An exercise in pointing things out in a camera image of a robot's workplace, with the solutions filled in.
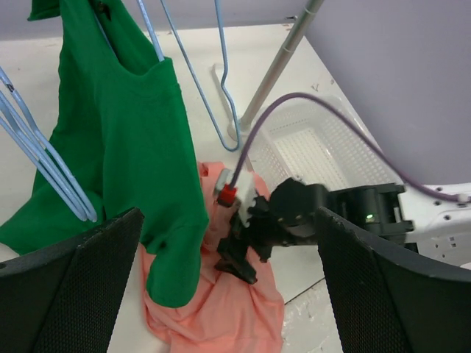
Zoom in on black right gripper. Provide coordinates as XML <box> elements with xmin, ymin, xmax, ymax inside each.
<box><xmin>214</xmin><ymin>195</ymin><xmax>294</xmax><ymax>284</ymax></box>

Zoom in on blue hanger of green shirt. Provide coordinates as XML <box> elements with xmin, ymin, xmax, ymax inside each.
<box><xmin>86</xmin><ymin>0</ymin><xmax>166</xmax><ymax>63</ymax></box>

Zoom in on green t shirt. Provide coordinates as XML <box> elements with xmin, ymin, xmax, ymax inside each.
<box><xmin>0</xmin><ymin>0</ymin><xmax>210</xmax><ymax>309</ymax></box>

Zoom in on empty blue wire hanger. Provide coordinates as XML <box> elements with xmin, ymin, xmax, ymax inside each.
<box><xmin>0</xmin><ymin>65</ymin><xmax>99</xmax><ymax>224</ymax></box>

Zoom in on clear plastic tray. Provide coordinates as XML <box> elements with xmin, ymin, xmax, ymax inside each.
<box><xmin>248</xmin><ymin>99</ymin><xmax>402</xmax><ymax>190</ymax></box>

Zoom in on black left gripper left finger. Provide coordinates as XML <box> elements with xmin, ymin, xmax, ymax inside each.
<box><xmin>1</xmin><ymin>207</ymin><xmax>144</xmax><ymax>352</ymax></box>

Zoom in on blue hanger of pink shirt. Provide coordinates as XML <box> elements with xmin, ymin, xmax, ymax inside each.
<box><xmin>160</xmin><ymin>0</ymin><xmax>244</xmax><ymax>152</ymax></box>

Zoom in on pink t shirt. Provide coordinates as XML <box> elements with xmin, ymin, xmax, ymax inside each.
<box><xmin>141</xmin><ymin>162</ymin><xmax>284</xmax><ymax>352</ymax></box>

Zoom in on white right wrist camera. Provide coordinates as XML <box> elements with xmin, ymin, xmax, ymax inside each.
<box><xmin>213</xmin><ymin>168</ymin><xmax>257</xmax><ymax>228</ymax></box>

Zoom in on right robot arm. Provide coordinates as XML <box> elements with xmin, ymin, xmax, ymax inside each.
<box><xmin>215</xmin><ymin>178</ymin><xmax>414</xmax><ymax>285</ymax></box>

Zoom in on white metal clothes rack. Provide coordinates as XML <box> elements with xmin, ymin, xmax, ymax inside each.
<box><xmin>227</xmin><ymin>0</ymin><xmax>324</xmax><ymax>143</ymax></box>

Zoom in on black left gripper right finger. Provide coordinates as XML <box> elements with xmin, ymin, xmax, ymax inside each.
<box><xmin>315</xmin><ymin>207</ymin><xmax>470</xmax><ymax>352</ymax></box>

